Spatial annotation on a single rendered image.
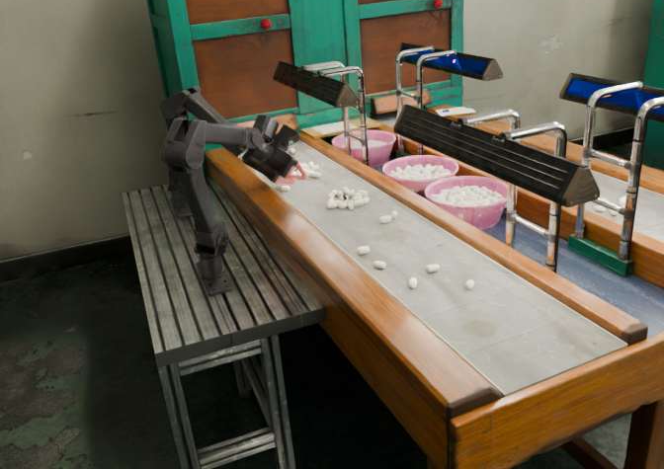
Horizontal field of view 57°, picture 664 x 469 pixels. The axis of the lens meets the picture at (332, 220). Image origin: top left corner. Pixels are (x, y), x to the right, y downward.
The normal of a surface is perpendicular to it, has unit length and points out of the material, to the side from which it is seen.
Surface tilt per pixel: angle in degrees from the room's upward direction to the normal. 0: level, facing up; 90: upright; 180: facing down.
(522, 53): 90
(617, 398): 90
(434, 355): 0
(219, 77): 90
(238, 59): 90
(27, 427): 0
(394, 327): 0
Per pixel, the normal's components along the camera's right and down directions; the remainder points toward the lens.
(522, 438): 0.41, 0.34
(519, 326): -0.07, -0.91
